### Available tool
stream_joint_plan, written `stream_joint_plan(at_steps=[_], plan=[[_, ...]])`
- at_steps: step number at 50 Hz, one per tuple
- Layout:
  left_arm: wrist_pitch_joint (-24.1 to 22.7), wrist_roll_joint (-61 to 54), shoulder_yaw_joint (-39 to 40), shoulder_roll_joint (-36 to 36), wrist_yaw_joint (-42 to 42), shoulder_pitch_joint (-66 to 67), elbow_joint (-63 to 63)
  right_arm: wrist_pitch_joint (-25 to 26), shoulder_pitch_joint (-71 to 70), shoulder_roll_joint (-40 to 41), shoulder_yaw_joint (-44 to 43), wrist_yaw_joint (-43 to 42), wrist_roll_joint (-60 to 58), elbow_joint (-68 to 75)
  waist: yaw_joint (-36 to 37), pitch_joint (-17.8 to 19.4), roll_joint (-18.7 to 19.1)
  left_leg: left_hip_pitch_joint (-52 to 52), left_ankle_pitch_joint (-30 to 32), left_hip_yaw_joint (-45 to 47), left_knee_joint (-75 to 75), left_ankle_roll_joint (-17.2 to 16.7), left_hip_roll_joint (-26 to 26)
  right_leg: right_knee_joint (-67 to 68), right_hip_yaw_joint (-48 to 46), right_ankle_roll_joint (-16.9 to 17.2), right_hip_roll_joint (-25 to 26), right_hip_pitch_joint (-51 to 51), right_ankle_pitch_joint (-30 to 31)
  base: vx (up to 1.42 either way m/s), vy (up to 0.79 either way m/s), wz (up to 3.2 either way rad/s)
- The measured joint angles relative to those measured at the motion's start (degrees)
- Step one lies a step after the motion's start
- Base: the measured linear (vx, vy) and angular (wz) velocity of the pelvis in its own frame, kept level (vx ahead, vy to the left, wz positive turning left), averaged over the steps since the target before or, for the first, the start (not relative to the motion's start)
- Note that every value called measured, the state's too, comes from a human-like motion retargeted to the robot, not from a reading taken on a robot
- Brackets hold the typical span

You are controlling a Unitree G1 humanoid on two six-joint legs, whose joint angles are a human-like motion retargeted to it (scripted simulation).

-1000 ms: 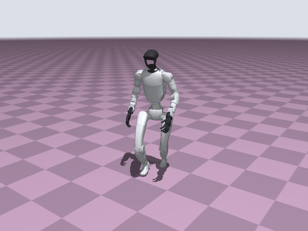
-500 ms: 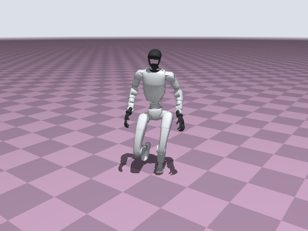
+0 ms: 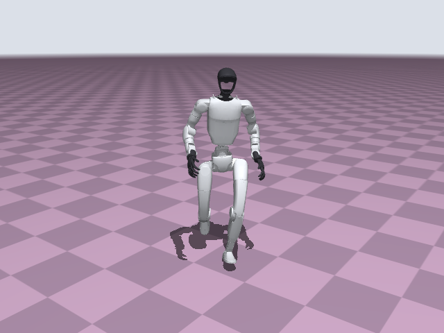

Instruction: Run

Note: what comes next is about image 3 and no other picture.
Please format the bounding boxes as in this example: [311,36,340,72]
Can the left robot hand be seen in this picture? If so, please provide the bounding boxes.
[253,151,265,180]

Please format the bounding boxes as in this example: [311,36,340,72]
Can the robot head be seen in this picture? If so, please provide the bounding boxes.
[217,68,237,101]

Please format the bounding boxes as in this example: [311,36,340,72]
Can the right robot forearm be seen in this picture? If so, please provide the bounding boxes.
[182,126,197,155]

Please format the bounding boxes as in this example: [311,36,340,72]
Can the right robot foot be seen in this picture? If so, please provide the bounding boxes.
[200,220,210,235]

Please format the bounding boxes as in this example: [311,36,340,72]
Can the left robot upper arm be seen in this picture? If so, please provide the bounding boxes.
[240,100,257,135]

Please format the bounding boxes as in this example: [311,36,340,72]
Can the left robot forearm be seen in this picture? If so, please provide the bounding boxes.
[250,124,261,160]

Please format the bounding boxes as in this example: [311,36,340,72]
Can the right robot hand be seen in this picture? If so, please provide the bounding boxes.
[187,149,200,178]

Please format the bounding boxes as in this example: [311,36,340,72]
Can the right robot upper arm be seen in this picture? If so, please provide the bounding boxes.
[186,99,210,137]

